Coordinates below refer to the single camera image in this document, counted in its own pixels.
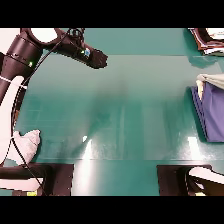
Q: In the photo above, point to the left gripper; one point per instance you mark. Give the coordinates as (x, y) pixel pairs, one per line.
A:
(96, 59)

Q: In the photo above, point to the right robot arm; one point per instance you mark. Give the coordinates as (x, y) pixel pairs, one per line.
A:
(203, 175)

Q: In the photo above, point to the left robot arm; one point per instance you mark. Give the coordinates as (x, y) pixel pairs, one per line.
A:
(20, 55)

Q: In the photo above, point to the white garment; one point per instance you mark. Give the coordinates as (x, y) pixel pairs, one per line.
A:
(29, 143)

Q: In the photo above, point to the beige garment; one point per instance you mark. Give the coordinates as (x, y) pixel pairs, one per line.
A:
(213, 80)

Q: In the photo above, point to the blue garment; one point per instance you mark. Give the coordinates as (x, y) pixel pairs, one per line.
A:
(213, 115)

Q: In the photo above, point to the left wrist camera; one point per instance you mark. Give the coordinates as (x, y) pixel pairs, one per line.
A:
(77, 33)

